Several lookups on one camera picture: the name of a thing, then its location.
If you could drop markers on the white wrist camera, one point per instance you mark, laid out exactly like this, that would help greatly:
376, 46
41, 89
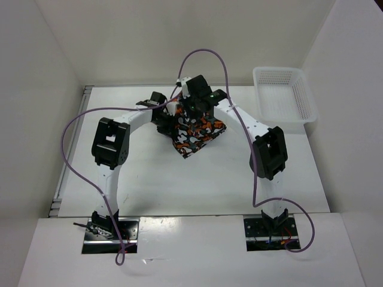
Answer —
182, 83
171, 108

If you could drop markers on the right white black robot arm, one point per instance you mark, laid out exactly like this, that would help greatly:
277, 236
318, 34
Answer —
268, 148

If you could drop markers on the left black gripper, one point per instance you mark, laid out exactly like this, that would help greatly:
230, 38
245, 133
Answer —
169, 130

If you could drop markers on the white perforated plastic basket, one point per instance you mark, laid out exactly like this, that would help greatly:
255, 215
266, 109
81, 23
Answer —
283, 95

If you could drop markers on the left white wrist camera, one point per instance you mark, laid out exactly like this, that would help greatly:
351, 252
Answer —
171, 108

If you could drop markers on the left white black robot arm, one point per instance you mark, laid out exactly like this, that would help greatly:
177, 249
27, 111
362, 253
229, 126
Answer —
111, 149

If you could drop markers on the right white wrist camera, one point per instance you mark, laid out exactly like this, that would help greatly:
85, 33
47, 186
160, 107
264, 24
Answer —
182, 83

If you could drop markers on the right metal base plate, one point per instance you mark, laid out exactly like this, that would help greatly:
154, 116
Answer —
258, 239

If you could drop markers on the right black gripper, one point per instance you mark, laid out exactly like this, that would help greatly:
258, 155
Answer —
190, 114

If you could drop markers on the orange camouflage shorts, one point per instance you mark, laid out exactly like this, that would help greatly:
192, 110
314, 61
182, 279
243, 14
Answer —
191, 135

